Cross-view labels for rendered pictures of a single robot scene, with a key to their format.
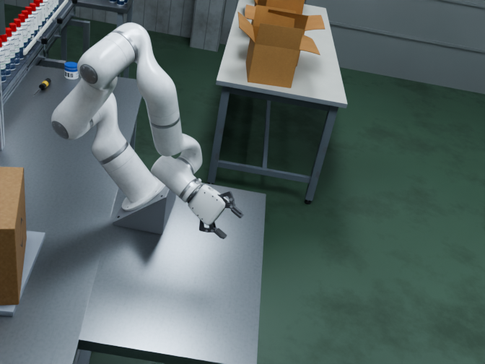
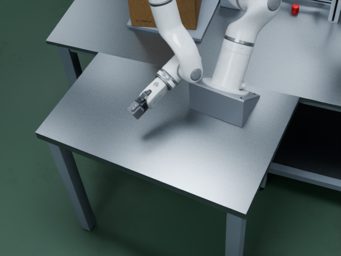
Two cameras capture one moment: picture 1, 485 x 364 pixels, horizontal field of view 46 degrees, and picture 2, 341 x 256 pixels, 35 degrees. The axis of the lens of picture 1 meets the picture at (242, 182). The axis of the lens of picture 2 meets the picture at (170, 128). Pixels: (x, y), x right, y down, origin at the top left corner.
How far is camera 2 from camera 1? 2.54 m
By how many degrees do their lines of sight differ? 83
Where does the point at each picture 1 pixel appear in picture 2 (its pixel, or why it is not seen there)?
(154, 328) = (91, 86)
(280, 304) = not seen: outside the picture
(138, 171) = (220, 61)
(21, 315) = (127, 30)
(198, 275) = (133, 121)
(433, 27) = not seen: outside the picture
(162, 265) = not seen: hidden behind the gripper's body
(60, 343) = (98, 44)
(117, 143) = (230, 30)
